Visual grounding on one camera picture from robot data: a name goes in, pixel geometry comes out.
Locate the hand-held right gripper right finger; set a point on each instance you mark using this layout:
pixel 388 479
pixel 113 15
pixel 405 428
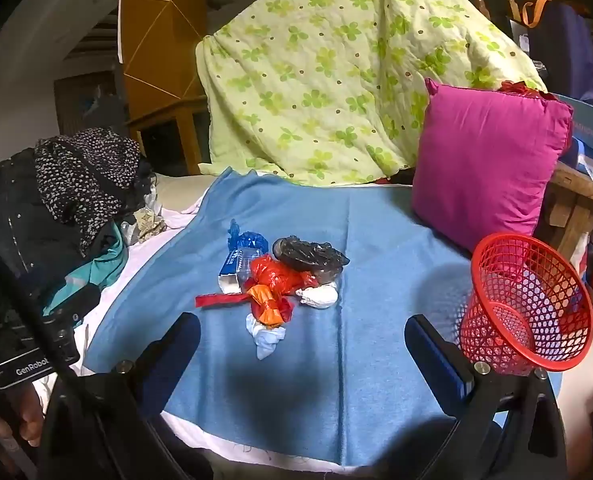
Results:
pixel 436 360

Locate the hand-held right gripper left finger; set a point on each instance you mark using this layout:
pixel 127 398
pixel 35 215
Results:
pixel 176 355

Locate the red ribbon bag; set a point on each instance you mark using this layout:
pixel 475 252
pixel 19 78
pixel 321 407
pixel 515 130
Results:
pixel 216 300

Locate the pale blue plastic bag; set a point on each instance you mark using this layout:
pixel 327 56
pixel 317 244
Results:
pixel 266 340

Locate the white and blue carton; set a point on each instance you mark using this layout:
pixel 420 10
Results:
pixel 229 272

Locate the red mesh plastic basket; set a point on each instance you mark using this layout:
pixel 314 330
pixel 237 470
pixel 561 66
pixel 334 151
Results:
pixel 481 270

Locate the orange plastic bag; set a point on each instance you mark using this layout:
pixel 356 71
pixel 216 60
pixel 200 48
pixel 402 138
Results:
pixel 269 307

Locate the white plastic bag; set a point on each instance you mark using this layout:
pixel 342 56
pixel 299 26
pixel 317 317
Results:
pixel 319 297

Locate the black plastic bag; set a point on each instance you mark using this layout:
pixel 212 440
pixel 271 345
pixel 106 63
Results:
pixel 306 255

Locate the person's left hand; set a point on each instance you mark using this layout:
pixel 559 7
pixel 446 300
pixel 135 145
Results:
pixel 29 410

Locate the blue blanket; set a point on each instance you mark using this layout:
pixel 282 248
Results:
pixel 326 385

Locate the teal cloth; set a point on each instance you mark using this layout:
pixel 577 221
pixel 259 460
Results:
pixel 101 265

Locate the beige patterned cloth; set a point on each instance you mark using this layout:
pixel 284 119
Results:
pixel 149 222

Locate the black jacket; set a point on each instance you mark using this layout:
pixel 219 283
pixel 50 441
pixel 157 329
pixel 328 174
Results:
pixel 21 220

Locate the beige cushion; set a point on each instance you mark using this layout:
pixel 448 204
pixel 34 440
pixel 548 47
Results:
pixel 176 190

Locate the black dotted cloth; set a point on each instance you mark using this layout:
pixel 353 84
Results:
pixel 86 175

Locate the magenta pillow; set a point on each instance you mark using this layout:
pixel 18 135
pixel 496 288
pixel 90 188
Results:
pixel 486 160

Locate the wooden bench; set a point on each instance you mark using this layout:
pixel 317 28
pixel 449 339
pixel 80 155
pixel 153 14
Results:
pixel 571 195

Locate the dark framed picture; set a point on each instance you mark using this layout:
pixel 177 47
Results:
pixel 84 105

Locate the teal cardboard box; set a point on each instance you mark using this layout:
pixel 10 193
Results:
pixel 586 120

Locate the crumpled red plastic bag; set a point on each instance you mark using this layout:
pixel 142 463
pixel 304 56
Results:
pixel 521 89

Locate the green clover print quilt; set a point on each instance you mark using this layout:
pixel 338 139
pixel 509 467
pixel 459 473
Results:
pixel 326 60

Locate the orange wooden cabinet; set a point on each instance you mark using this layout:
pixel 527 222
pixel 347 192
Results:
pixel 161 35

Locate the wooden chair frame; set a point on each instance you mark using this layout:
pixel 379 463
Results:
pixel 186 110

